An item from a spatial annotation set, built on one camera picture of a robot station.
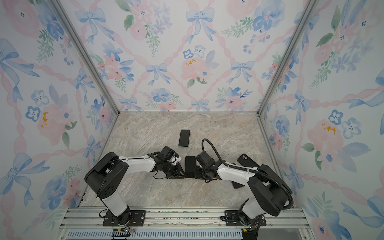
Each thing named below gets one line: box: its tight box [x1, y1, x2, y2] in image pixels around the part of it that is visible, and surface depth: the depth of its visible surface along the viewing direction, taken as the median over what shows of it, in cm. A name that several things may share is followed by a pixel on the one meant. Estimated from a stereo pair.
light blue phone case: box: [178, 129, 191, 148], surface depth 106 cm
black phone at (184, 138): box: [178, 129, 190, 147], surface depth 106 cm
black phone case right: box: [237, 153, 261, 168], surface depth 97 cm
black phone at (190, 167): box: [185, 156, 196, 178], surface depth 94 cm
